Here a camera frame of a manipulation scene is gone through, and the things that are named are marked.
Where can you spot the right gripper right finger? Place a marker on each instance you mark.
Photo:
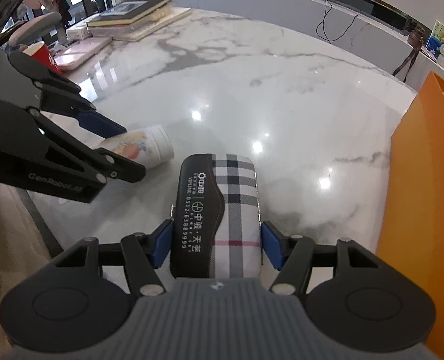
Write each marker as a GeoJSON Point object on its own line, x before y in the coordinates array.
{"type": "Point", "coordinates": [295, 257]}

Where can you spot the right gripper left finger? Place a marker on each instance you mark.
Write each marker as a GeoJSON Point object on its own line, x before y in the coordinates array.
{"type": "Point", "coordinates": [139, 255]}

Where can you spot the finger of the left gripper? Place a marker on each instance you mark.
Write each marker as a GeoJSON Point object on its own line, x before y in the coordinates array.
{"type": "Point", "coordinates": [104, 161]}
{"type": "Point", "coordinates": [62, 96]}

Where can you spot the white hand cream tube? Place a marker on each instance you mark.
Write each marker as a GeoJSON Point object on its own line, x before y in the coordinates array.
{"type": "Point", "coordinates": [149, 146]}

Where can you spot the plaid black case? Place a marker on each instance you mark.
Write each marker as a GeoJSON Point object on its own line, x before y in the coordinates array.
{"type": "Point", "coordinates": [216, 231]}

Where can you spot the pink flat case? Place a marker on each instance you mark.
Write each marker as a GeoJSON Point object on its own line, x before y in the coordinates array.
{"type": "Point", "coordinates": [79, 52]}

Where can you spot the red mug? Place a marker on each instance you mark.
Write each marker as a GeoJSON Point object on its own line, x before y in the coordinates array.
{"type": "Point", "coordinates": [40, 52]}

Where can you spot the small white box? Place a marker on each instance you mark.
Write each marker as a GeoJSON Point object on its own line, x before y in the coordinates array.
{"type": "Point", "coordinates": [78, 32]}

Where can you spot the person leg white sock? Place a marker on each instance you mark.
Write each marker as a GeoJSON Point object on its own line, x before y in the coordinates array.
{"type": "Point", "coordinates": [22, 250]}

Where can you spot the orange cardboard box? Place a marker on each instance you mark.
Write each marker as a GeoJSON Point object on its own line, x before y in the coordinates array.
{"type": "Point", "coordinates": [412, 235]}

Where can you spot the brown camera with strap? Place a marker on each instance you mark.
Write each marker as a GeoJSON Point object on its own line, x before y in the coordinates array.
{"type": "Point", "coordinates": [416, 40]}

